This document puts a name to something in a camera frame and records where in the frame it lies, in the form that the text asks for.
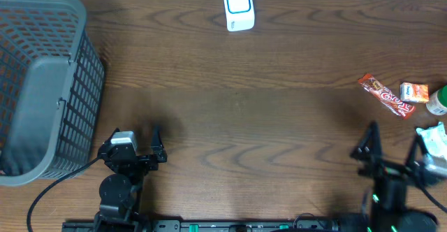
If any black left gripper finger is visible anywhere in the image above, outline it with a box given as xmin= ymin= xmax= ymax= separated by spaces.
xmin=151 ymin=126 xmax=166 ymax=157
xmin=97 ymin=128 xmax=119 ymax=157

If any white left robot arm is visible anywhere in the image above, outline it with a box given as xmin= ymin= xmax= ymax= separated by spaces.
xmin=93 ymin=127 xmax=168 ymax=231

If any green lid jar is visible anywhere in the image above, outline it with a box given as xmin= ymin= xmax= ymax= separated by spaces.
xmin=425 ymin=86 xmax=447 ymax=116

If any white barcode scanner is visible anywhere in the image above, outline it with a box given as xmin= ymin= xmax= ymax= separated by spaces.
xmin=223 ymin=0 xmax=255 ymax=32

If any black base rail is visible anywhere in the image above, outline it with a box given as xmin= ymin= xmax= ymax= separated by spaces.
xmin=62 ymin=219 xmax=342 ymax=232

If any light green wet wipes pack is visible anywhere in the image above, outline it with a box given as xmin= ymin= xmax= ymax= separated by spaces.
xmin=416 ymin=122 xmax=446 ymax=159

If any orange snack packet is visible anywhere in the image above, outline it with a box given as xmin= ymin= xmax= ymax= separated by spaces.
xmin=400 ymin=82 xmax=429 ymax=103

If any orange chocolate bar wrapper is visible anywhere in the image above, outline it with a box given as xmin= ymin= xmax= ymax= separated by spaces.
xmin=358 ymin=73 xmax=416 ymax=119

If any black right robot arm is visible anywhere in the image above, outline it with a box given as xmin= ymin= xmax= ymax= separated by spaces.
xmin=350 ymin=122 xmax=446 ymax=231

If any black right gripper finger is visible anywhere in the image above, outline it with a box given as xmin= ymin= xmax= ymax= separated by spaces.
xmin=350 ymin=122 xmax=381 ymax=162
xmin=405 ymin=136 xmax=428 ymax=166

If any grey plastic basket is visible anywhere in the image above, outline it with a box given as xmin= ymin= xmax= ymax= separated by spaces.
xmin=1 ymin=0 xmax=105 ymax=187

